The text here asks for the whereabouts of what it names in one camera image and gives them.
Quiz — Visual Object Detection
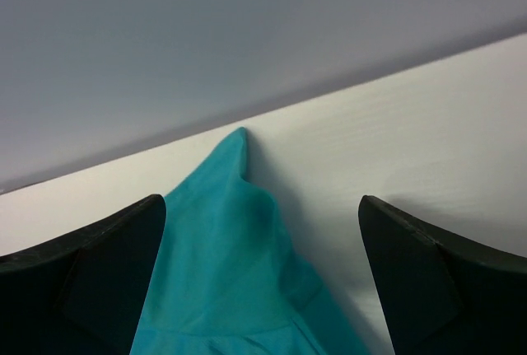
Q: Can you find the teal t shirt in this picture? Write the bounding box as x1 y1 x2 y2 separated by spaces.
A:
132 128 367 354

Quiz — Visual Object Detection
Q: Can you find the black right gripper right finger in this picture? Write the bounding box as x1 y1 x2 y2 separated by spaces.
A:
358 195 526 354

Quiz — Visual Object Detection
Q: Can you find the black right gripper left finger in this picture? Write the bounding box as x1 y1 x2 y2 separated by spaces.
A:
1 194 166 354

